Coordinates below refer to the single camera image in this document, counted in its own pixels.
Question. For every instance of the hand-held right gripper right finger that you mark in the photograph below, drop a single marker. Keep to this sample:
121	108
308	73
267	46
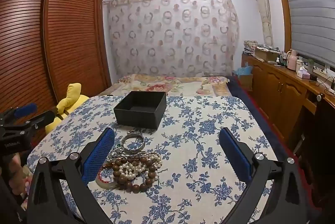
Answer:
235	157

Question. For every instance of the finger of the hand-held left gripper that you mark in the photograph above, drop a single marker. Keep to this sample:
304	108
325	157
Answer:
24	109
43	117

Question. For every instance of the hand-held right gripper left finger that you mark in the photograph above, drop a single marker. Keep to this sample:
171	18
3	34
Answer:
98	154

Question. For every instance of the pale jade bangle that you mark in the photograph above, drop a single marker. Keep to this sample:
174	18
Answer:
104	184

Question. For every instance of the silver bangles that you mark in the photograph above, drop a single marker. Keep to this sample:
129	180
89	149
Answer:
133	144

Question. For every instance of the black storage box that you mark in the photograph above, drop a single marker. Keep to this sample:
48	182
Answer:
140	111

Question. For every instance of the person's left hand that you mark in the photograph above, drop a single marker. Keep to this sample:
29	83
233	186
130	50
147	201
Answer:
17	174

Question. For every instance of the yellow plush toy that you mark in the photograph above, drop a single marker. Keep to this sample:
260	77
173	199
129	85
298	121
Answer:
70	103

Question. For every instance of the blue floral tablecloth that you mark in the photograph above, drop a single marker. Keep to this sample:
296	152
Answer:
199	140

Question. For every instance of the dark blue bedspread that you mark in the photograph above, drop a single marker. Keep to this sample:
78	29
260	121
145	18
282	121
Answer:
251	103

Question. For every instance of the wooden sideboard cabinet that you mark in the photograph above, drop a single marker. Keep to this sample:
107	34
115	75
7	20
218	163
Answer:
277	88

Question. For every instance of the blue plastic bag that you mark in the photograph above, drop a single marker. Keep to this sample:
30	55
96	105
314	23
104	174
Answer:
242	69

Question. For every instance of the brown louvered wooden wardrobe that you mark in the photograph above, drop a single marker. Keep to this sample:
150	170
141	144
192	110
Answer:
65	30

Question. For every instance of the floral bed blanket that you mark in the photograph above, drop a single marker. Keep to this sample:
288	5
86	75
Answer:
167	85

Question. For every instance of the cardboard box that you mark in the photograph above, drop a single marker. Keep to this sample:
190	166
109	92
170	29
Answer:
265	54

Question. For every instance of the pink tissue box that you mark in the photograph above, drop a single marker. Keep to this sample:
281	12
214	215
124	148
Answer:
303	73

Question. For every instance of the stack of papers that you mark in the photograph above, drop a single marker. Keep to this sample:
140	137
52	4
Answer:
250	47

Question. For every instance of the pink thermos jug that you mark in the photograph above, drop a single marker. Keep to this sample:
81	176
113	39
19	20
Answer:
292	60

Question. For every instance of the beige tied curtain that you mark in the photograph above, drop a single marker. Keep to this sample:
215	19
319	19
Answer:
264	9

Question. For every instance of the grey window blind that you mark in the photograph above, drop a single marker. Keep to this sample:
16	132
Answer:
308	9

